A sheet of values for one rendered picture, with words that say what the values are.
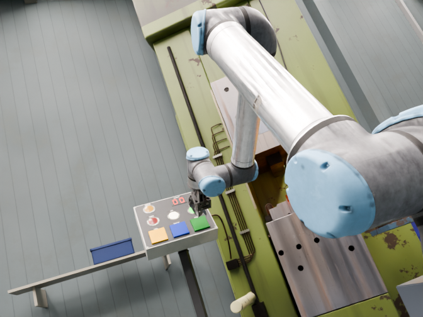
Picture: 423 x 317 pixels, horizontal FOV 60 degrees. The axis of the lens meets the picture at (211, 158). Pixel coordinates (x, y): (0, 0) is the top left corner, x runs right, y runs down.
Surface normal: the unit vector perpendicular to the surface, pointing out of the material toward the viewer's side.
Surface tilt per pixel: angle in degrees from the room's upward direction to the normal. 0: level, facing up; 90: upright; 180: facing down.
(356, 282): 90
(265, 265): 90
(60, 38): 90
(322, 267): 90
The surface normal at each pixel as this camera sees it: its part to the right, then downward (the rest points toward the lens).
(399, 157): 0.15, -0.54
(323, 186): -0.89, 0.26
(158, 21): -0.24, -0.26
